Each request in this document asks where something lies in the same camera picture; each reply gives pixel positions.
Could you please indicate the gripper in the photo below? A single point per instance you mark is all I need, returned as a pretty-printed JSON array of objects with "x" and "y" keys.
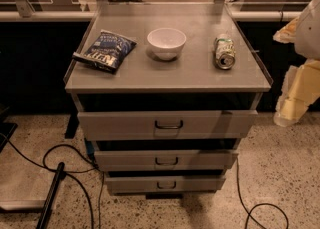
[{"x": 309, "y": 36}]

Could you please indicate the grey drawer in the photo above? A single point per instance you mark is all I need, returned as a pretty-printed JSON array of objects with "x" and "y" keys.
[
  {"x": 151, "y": 125},
  {"x": 163, "y": 184},
  {"x": 161, "y": 160}
]

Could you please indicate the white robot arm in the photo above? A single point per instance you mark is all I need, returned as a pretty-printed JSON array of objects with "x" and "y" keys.
[{"x": 307, "y": 42}]

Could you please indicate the grey drawer cabinet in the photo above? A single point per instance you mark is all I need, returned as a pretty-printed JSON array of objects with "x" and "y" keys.
[{"x": 189, "y": 82}]

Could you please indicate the grey top drawer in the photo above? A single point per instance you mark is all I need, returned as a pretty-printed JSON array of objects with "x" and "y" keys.
[{"x": 151, "y": 125}]

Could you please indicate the grey bottom drawer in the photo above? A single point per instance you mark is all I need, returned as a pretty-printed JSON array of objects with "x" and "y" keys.
[{"x": 163, "y": 184}]

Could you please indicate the green soda can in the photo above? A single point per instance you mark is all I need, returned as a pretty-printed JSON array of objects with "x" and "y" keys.
[{"x": 224, "y": 52}]

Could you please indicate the white bowl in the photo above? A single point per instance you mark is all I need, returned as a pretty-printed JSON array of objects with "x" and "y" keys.
[{"x": 166, "y": 43}]

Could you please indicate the blue chip bag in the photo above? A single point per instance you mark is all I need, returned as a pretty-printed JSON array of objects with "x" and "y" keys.
[{"x": 107, "y": 52}]

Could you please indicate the black floor bar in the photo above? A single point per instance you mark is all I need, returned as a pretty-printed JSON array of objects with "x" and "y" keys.
[{"x": 47, "y": 208}]

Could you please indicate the white horizontal rail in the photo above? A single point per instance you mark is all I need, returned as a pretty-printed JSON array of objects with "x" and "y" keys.
[{"x": 74, "y": 16}]

